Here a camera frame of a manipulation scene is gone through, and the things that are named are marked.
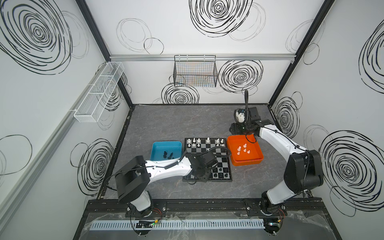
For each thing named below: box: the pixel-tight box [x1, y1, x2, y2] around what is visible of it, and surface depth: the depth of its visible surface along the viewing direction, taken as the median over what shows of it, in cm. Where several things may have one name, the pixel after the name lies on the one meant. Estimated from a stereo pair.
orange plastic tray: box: [227, 134, 264, 166], surface depth 95 cm
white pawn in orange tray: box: [237, 143, 251, 155], surface depth 95 cm
